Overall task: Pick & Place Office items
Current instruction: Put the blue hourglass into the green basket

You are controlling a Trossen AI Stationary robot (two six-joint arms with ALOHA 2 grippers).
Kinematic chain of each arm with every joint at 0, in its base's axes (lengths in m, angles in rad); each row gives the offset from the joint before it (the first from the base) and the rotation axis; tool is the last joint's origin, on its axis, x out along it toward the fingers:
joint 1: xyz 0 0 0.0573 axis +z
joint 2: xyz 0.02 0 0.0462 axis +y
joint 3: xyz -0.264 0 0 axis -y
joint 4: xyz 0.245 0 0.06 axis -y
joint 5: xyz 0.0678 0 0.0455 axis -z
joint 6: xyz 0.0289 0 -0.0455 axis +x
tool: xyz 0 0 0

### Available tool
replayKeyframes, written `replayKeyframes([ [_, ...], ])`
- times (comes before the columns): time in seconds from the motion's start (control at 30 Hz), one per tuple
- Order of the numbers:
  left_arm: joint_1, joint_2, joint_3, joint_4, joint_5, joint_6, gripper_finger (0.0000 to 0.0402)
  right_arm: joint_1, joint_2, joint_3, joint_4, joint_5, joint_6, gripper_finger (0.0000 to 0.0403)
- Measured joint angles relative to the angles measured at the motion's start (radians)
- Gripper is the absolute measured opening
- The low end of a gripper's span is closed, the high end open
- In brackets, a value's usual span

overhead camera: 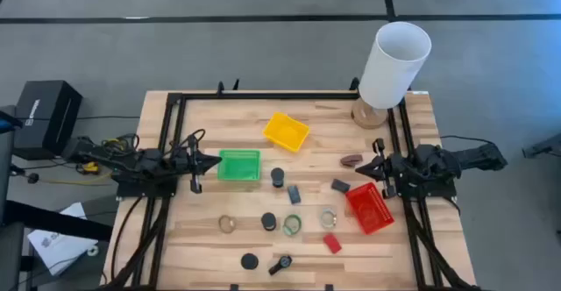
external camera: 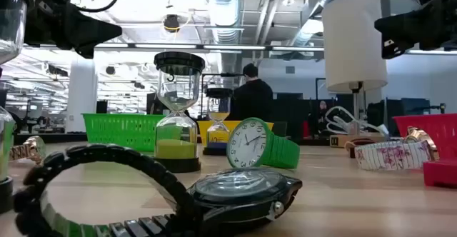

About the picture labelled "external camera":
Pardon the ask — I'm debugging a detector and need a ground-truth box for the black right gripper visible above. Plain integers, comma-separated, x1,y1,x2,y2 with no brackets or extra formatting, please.
374,0,457,60

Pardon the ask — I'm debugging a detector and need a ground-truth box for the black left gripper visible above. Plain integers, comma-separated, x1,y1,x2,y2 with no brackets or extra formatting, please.
24,0,123,60

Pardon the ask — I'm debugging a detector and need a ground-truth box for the white floral band wristwatch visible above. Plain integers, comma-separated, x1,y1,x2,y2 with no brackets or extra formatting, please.
354,126,441,171

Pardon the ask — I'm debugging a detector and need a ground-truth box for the rose gold wristwatch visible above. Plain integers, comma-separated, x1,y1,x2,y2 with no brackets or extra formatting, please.
9,136,47,165

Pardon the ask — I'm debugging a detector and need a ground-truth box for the red plastic box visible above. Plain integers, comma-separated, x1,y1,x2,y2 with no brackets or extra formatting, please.
423,158,457,188

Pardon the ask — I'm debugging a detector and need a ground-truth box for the yellow sand hourglass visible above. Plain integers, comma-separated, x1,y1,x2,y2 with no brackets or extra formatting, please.
202,86,233,156

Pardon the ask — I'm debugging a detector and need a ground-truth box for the green wristwatch white dial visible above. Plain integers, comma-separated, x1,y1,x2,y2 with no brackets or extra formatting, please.
226,117,301,170

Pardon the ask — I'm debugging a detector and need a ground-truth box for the black wristwatch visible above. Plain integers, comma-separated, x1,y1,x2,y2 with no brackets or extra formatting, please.
12,143,303,237

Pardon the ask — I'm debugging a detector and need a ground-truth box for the white pillar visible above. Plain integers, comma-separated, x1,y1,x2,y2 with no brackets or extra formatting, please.
66,53,99,134

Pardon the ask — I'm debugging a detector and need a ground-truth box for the black computer monitor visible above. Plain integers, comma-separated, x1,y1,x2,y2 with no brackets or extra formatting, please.
400,97,431,116

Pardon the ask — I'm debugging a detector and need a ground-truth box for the ceiling light strip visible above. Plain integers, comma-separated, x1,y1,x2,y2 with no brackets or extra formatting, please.
23,43,326,52

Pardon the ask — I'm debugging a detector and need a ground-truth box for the black ceiling device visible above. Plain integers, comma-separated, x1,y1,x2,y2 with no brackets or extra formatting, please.
163,14,181,34

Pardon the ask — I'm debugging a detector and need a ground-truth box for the green plastic basket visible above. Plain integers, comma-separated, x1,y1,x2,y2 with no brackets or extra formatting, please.
81,113,167,153

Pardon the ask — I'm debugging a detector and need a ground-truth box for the person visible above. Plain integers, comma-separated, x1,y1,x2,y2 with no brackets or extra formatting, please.
316,100,331,138
228,63,275,122

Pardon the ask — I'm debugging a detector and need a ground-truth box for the red plastic basket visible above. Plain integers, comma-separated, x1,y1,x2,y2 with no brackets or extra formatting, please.
392,113,457,161

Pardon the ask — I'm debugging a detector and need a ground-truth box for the yellow plastic basket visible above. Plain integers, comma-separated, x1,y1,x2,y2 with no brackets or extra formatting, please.
197,120,275,148

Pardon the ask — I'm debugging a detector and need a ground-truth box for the white lamp cable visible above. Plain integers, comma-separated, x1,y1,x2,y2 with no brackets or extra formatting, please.
323,105,391,138

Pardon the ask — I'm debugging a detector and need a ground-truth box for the black metal table frame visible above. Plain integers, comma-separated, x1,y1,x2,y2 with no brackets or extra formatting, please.
13,132,331,147

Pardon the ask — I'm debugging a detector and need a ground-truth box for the silver ventilation duct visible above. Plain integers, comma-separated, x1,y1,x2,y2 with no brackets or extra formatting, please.
205,0,247,88

